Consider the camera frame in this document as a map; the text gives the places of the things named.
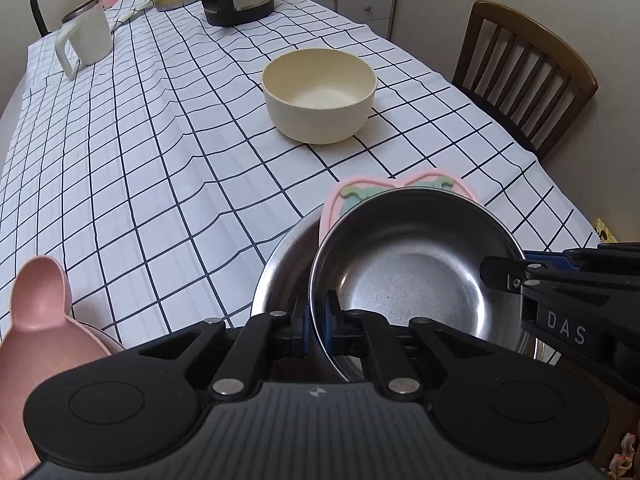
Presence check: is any small steel bowl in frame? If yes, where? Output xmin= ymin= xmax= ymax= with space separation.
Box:
xmin=308 ymin=190 xmax=527 ymax=383

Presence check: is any large steel bowl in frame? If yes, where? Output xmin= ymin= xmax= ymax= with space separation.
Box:
xmin=250 ymin=215 xmax=556 ymax=366

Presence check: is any brown wooden slatted chair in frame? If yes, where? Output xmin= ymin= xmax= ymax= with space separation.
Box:
xmin=451 ymin=1 xmax=599 ymax=161

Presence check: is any yellow printed object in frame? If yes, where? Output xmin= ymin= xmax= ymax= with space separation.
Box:
xmin=592 ymin=217 xmax=617 ymax=244

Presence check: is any white black checked tablecloth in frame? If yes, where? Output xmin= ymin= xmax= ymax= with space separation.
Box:
xmin=0 ymin=0 xmax=601 ymax=361

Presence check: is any pink ear-shaped plate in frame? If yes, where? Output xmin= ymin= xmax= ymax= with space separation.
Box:
xmin=0 ymin=255 xmax=113 ymax=480

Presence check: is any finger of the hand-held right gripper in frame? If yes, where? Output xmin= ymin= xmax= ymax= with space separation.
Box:
xmin=479 ymin=254 xmax=543 ymax=295

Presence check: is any pink dish green print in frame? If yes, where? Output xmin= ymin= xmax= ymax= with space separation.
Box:
xmin=320 ymin=171 xmax=485 ymax=246

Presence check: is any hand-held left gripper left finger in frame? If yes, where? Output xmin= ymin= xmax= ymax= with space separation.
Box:
xmin=135 ymin=302 xmax=308 ymax=402

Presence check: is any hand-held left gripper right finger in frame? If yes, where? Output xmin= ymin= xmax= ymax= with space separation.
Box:
xmin=324 ymin=290 xmax=507 ymax=402

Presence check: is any white handled mug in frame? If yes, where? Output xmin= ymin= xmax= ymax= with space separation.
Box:
xmin=54 ymin=0 xmax=113 ymax=78

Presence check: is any cream round bowl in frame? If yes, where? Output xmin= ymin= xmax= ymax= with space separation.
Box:
xmin=262 ymin=48 xmax=377 ymax=146

